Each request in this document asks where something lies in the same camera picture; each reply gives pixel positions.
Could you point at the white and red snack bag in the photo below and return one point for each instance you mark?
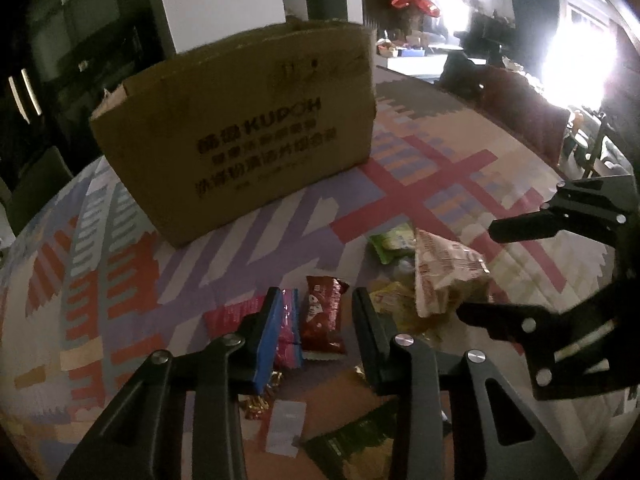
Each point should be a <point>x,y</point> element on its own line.
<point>440,270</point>

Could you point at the dark cabinet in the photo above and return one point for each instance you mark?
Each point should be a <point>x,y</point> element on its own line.
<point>75,50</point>

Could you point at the gold wrapped candy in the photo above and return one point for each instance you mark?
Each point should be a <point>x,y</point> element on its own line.
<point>257,405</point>

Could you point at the dark red snack packet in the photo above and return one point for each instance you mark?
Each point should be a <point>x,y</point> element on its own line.
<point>322,320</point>

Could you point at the dark green snack packet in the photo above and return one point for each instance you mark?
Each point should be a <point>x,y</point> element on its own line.
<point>350,445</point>

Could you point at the light green snack packet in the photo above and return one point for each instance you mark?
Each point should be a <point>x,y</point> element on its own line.
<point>390,242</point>

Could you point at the pink snack packet blue edges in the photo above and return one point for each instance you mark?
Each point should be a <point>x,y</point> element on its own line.
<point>225,320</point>

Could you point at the dark red dining chair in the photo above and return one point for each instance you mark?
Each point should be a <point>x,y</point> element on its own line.
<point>525,110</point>

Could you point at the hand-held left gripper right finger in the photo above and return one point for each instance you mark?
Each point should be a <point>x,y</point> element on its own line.
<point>372,350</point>

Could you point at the brown cardboard box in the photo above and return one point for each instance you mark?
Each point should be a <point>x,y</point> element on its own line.
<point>240,135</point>

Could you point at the yellow snack packet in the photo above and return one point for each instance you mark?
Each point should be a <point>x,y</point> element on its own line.
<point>395,305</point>

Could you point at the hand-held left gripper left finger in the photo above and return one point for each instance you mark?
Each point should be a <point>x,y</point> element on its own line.
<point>265,350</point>

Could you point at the white counter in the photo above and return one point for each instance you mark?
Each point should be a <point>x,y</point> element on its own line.
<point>415,62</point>

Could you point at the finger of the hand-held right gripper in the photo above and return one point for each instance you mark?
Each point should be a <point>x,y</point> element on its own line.
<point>505,322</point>
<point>575,212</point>

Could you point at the clear crumpled wrapper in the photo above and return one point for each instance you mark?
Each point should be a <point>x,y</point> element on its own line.
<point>402,272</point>

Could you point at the dark grey dining chair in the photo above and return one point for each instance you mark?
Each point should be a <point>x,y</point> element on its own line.
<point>35,195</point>

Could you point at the dark slatted chair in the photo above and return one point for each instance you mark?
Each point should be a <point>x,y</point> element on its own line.
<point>595,145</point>

